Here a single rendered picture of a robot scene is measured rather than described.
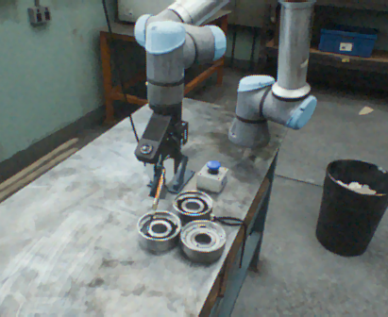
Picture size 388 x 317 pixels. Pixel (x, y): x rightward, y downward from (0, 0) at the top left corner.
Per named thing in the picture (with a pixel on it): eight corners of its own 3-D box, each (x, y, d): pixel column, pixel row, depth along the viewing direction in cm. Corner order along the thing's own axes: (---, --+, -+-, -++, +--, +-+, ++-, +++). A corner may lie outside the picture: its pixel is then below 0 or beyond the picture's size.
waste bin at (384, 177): (373, 270, 195) (400, 203, 173) (305, 249, 206) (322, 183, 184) (373, 229, 222) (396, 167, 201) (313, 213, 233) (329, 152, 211)
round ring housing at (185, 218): (164, 219, 98) (165, 207, 95) (183, 198, 106) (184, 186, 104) (201, 232, 94) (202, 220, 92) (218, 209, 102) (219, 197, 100)
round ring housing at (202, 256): (226, 265, 85) (227, 252, 83) (178, 263, 85) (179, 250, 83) (223, 233, 94) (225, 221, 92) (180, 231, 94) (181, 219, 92)
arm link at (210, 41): (193, 18, 87) (158, 24, 80) (231, 26, 81) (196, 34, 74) (192, 53, 91) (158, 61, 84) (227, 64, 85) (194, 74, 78)
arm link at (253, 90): (248, 104, 142) (253, 68, 135) (278, 115, 134) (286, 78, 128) (228, 112, 134) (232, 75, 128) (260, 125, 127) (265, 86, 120)
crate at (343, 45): (373, 50, 407) (379, 28, 396) (370, 58, 377) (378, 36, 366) (322, 43, 425) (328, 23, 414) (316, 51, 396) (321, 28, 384)
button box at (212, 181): (219, 193, 108) (221, 179, 106) (196, 187, 111) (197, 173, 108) (227, 179, 115) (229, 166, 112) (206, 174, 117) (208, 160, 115)
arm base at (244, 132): (235, 125, 148) (238, 102, 143) (273, 134, 143) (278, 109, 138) (222, 141, 136) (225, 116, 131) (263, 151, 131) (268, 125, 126)
